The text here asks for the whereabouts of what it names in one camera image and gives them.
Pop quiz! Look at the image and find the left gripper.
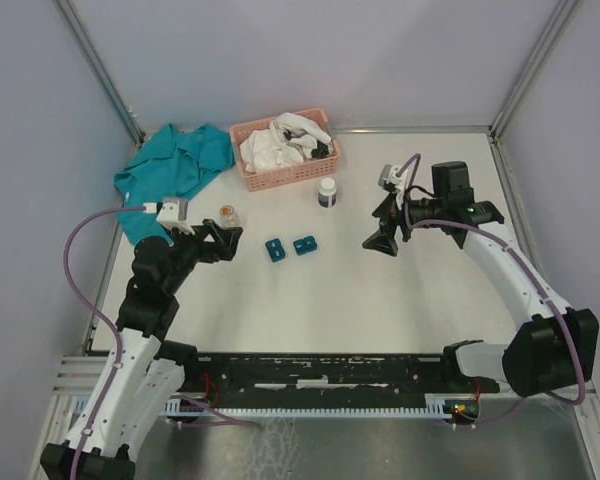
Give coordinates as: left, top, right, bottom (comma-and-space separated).
164, 217, 242, 293

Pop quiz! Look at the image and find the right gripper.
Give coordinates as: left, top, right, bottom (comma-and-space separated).
361, 186, 445, 257

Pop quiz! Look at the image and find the clear vitamin pill bottle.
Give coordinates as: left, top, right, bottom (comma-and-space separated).
219, 205, 240, 229

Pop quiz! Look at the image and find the teal pill box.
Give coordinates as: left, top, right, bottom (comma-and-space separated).
293, 235, 318, 256
265, 238, 286, 263

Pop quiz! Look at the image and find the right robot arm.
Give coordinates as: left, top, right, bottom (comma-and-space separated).
362, 154, 599, 405

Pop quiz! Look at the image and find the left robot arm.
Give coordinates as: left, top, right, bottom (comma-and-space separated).
40, 219, 243, 479

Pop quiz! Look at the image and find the white cap pill bottle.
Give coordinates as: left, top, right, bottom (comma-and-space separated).
318, 177, 337, 208

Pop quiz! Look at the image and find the teal shirt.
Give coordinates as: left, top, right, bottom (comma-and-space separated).
113, 122, 237, 246

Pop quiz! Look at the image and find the black item in basket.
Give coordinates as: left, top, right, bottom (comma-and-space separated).
305, 141, 333, 160

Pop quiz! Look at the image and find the white cloth in basket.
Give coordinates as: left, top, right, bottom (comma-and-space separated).
239, 112, 334, 174

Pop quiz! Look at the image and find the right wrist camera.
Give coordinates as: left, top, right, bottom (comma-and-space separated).
378, 164, 409, 206

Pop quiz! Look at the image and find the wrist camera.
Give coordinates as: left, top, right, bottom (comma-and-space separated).
156, 197, 193, 235
378, 164, 409, 206

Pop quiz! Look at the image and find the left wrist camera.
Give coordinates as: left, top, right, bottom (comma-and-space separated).
156, 197, 193, 235

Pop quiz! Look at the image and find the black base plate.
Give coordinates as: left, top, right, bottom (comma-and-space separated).
179, 352, 500, 408

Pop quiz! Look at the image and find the white cable duct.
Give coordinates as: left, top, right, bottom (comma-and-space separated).
72, 396, 450, 419

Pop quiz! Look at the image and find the aluminium frame post right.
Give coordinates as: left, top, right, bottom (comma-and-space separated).
490, 0, 581, 142

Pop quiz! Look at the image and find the aluminium frame post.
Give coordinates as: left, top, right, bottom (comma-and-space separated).
490, 0, 581, 142
52, 0, 145, 146

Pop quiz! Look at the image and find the aluminium frame post left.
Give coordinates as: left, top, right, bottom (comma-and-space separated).
52, 0, 145, 146

